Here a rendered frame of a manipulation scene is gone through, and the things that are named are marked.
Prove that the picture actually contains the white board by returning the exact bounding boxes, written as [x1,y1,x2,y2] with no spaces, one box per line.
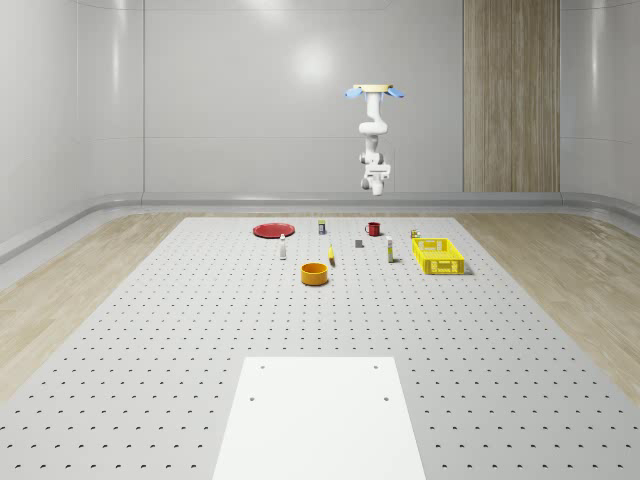
[211,355,428,480]

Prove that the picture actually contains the red plate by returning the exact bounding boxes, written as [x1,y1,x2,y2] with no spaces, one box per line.
[252,221,298,241]

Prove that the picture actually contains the yellow basket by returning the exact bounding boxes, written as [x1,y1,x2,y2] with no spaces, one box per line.
[410,237,467,276]

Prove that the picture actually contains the yellow bowl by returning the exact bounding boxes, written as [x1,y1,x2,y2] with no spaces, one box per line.
[299,262,330,288]

